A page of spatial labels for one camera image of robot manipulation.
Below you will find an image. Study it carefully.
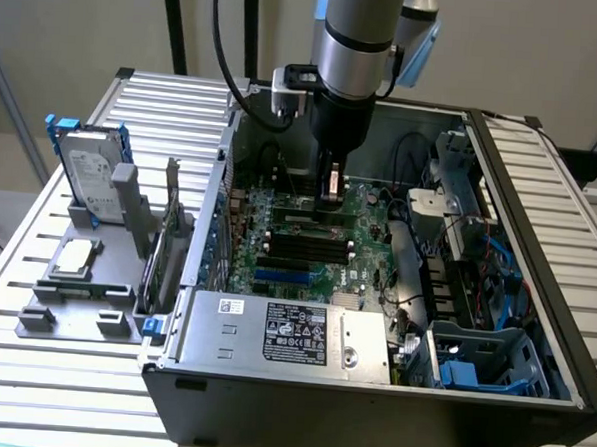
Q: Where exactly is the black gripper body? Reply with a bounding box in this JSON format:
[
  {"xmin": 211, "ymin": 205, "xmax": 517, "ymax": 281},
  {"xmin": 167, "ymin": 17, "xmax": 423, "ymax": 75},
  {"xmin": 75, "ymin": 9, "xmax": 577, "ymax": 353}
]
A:
[{"xmin": 308, "ymin": 87, "xmax": 378, "ymax": 162}]

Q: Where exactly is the black expansion slot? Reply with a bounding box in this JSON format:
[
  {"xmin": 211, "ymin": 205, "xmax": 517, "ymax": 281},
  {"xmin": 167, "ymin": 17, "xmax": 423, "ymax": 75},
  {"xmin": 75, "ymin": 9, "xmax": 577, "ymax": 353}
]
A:
[{"xmin": 254, "ymin": 255, "xmax": 314, "ymax": 275}]

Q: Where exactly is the blue expansion slot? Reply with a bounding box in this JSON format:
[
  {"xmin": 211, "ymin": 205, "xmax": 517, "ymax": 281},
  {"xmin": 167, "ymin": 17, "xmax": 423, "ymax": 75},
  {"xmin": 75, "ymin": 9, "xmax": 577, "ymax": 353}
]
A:
[{"xmin": 252, "ymin": 267, "xmax": 313, "ymax": 289}]

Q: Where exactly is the green motherboard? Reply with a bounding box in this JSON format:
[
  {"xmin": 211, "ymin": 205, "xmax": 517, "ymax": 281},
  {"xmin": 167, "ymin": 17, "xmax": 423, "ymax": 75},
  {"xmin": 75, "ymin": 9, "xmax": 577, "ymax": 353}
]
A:
[{"xmin": 222, "ymin": 168, "xmax": 412, "ymax": 313}]

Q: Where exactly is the silver metal drive cage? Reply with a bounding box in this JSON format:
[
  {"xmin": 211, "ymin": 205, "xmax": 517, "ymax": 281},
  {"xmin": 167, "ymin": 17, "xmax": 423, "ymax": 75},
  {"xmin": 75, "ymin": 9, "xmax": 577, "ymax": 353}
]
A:
[{"xmin": 404, "ymin": 127, "xmax": 503, "ymax": 255}]

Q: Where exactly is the small silver chipset heatsink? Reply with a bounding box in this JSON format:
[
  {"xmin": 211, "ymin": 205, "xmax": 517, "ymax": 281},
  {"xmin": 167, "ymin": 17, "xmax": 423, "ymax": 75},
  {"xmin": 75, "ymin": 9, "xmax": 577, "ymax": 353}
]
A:
[{"xmin": 330, "ymin": 291, "xmax": 365, "ymax": 310}]

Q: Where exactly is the silver power supply unit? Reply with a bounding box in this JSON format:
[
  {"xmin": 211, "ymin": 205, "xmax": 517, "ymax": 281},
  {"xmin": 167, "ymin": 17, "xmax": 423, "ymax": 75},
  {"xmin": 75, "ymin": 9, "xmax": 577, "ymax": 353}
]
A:
[{"xmin": 172, "ymin": 288, "xmax": 397, "ymax": 389}]

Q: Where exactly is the green graphics card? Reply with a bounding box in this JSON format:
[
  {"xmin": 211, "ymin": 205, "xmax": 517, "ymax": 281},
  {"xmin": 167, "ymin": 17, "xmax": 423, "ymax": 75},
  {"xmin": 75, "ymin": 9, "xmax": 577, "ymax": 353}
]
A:
[{"xmin": 136, "ymin": 155, "xmax": 185, "ymax": 316}]

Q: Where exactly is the blue case latch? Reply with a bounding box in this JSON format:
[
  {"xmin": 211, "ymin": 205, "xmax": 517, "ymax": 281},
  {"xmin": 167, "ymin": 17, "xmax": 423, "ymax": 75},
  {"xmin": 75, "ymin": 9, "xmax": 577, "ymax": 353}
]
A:
[{"xmin": 141, "ymin": 313, "xmax": 168, "ymax": 339}]

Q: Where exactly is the blue plastic disk bay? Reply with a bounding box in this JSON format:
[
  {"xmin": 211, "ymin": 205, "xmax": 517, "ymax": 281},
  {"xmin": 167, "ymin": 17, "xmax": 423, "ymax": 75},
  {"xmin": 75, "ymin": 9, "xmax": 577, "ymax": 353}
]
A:
[{"xmin": 422, "ymin": 317, "xmax": 559, "ymax": 400}]

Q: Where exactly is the silver hard disk blue caddy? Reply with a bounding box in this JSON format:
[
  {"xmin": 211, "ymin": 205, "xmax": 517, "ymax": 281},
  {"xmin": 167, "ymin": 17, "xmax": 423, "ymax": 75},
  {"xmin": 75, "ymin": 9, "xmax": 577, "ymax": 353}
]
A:
[{"xmin": 39, "ymin": 113, "xmax": 137, "ymax": 232}]

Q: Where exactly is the black open PC case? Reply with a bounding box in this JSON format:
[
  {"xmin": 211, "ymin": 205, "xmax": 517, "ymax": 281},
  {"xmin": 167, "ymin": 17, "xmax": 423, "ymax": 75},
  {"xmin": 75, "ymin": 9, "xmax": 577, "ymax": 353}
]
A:
[{"xmin": 135, "ymin": 74, "xmax": 597, "ymax": 447}]

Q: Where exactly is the silver CPU chip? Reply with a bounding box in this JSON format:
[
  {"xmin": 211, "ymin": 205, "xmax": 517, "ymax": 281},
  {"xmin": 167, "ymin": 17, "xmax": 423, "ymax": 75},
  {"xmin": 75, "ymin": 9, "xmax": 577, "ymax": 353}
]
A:
[{"xmin": 55, "ymin": 237, "xmax": 104, "ymax": 277}]

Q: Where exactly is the grey parts rack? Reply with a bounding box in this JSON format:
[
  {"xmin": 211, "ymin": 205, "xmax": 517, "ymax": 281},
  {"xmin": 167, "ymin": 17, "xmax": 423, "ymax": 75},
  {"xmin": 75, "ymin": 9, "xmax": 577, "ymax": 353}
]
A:
[{"xmin": 15, "ymin": 157, "xmax": 203, "ymax": 349}]

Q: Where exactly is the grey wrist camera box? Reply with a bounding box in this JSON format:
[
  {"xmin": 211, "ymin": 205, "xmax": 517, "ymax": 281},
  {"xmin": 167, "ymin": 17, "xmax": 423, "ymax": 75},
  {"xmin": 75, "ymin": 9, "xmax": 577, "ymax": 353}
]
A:
[{"xmin": 269, "ymin": 63, "xmax": 321, "ymax": 121}]

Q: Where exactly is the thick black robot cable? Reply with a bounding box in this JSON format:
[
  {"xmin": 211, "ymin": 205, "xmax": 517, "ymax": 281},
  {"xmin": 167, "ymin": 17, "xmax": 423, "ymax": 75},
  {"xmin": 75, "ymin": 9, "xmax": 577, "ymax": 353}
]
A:
[{"xmin": 204, "ymin": 0, "xmax": 304, "ymax": 132}]

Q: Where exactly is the black vertical stand post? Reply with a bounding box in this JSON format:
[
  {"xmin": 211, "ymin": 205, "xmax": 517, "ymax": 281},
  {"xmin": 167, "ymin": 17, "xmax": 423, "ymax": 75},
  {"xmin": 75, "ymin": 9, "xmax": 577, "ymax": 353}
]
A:
[
  {"xmin": 237, "ymin": 0, "xmax": 264, "ymax": 82},
  {"xmin": 154, "ymin": 0, "xmax": 192, "ymax": 77}
]

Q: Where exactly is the blue SATA wire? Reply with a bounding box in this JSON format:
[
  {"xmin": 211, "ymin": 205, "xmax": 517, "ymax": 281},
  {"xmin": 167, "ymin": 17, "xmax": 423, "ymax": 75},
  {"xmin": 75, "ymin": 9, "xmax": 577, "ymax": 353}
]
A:
[{"xmin": 479, "ymin": 231, "xmax": 529, "ymax": 321}]

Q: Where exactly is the thin black table cable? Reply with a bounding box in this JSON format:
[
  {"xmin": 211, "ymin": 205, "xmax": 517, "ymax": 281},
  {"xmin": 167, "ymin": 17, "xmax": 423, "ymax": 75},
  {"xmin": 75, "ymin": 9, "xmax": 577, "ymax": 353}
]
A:
[{"xmin": 478, "ymin": 109, "xmax": 589, "ymax": 192}]

